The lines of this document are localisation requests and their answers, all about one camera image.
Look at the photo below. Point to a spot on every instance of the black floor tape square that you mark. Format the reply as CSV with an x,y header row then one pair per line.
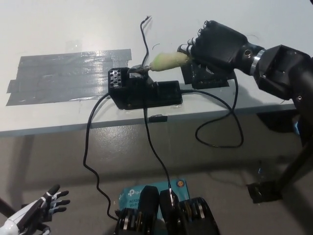
x,y
261,193

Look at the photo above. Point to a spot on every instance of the teal router box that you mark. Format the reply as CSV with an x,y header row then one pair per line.
x,y
132,195

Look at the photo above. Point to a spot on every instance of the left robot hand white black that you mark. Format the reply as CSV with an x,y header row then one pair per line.
x,y
52,202

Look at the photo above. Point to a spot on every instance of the black square printed holder plate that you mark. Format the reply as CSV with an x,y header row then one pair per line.
x,y
207,82

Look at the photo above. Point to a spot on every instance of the right robot hand black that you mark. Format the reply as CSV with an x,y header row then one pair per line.
x,y
220,49

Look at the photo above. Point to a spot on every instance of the black robot torso blocks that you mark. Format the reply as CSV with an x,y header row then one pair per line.
x,y
150,203

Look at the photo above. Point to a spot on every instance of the small black tape strip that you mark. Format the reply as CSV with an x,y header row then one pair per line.
x,y
158,119

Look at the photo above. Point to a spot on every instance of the black soldering station base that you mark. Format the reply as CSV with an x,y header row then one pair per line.
x,y
139,98

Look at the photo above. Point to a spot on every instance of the grey duct tape patch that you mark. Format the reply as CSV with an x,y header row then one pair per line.
x,y
61,76

